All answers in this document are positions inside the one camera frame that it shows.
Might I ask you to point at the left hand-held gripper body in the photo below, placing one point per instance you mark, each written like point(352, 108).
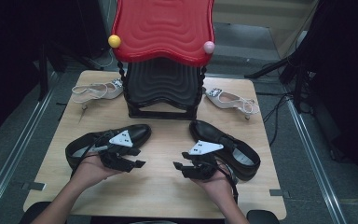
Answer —
point(118, 155)

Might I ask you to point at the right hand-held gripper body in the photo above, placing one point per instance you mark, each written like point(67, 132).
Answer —
point(203, 168)

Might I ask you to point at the black leather shoe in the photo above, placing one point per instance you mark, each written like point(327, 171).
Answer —
point(208, 130)
point(140, 132)

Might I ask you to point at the red and black shoe rack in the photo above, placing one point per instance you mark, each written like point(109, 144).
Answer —
point(164, 31)

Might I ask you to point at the person's right hand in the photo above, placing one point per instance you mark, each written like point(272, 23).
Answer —
point(217, 186)

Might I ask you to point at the person's left hand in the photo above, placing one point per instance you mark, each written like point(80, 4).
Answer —
point(90, 170)

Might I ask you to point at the black chair armrest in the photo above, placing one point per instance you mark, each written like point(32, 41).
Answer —
point(262, 217)
point(34, 212)

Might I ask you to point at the grey tape piece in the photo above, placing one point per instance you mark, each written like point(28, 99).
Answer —
point(279, 193)
point(32, 186)

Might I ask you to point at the black upright stand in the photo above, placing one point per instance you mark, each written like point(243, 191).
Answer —
point(43, 74)

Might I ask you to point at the black tripod stand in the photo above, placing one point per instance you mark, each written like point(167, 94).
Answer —
point(298, 90)

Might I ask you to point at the black curtain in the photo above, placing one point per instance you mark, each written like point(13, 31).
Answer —
point(348, 77)
point(18, 37)

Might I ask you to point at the metal floor rail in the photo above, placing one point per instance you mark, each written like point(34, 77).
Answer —
point(12, 155)
point(316, 161)

